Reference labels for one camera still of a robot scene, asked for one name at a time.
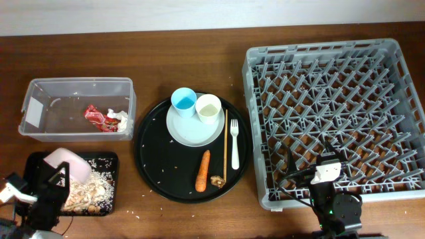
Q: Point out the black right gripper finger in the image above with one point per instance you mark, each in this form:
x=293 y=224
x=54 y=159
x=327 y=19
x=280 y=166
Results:
x=331 y=149
x=291 y=162

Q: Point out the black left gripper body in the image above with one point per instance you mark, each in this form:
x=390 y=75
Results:
x=45 y=211

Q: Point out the pink bowl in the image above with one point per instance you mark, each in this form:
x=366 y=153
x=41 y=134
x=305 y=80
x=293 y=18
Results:
x=79 y=168

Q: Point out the rice and peanut shells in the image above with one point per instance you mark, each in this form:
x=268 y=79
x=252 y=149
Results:
x=95 y=197

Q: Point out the brown mushroom piece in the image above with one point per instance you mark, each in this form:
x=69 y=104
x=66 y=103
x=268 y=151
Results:
x=218 y=181

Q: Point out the red snack wrapper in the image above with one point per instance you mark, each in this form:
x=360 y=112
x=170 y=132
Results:
x=101 y=121

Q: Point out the orange carrot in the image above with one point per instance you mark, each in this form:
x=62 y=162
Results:
x=201 y=180

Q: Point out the white tissue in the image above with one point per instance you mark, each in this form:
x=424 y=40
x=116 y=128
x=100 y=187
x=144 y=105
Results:
x=121 y=116

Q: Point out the light blue cup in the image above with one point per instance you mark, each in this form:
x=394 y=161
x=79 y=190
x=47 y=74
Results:
x=184 y=100

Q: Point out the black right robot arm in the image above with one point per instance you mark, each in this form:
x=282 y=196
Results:
x=338 y=212

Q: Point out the grey dishwasher rack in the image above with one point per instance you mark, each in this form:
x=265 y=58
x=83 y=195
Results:
x=357 y=95

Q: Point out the clear plastic waste bin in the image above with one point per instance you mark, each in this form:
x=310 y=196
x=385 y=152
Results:
x=53 y=108

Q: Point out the black rectangular tray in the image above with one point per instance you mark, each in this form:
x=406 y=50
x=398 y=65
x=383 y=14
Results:
x=37 y=170

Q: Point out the white plastic fork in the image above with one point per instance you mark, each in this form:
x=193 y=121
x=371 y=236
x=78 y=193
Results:
x=234 y=130

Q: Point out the wooden chopstick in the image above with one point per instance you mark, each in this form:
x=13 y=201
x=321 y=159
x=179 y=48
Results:
x=225 y=146

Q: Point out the cream white cup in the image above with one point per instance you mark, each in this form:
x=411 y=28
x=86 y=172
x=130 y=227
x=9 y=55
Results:
x=207 y=108

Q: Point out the grey round plate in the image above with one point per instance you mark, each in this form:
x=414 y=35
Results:
x=191 y=131

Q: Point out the round black serving tray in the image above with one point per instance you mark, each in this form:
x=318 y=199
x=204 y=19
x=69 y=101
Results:
x=170 y=168

